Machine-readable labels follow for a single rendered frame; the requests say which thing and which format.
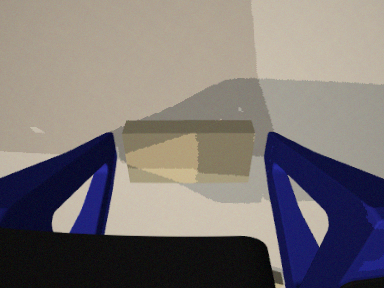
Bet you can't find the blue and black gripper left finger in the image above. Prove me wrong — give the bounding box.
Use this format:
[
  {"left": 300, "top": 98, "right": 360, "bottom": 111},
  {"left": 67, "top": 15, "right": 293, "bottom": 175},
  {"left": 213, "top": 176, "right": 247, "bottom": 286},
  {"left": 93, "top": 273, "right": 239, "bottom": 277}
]
[{"left": 0, "top": 132, "right": 117, "bottom": 235}]

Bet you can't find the cream domino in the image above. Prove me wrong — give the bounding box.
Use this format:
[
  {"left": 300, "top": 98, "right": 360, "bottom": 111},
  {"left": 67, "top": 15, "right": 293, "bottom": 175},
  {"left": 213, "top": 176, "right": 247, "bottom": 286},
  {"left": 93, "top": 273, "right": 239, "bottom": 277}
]
[
  {"left": 122, "top": 120, "right": 255, "bottom": 183},
  {"left": 272, "top": 270, "right": 284, "bottom": 288}
]

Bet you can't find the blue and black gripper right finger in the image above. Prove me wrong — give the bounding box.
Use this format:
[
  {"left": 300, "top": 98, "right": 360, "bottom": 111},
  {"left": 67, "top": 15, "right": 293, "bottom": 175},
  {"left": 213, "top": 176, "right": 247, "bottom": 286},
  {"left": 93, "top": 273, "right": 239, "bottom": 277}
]
[{"left": 264, "top": 132, "right": 384, "bottom": 288}]

